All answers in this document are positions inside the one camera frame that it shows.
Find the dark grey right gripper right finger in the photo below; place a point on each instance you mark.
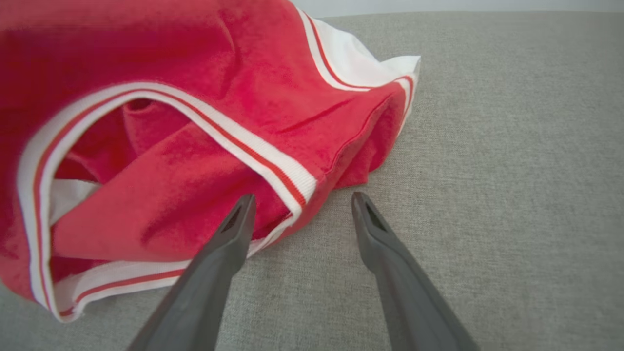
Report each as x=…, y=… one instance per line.
x=404, y=297

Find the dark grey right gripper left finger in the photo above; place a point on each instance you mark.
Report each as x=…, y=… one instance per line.
x=204, y=292

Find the red white basketball jersey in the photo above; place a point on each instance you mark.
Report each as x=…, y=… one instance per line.
x=195, y=58

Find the grey fabric sofa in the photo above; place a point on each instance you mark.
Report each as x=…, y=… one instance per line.
x=512, y=195

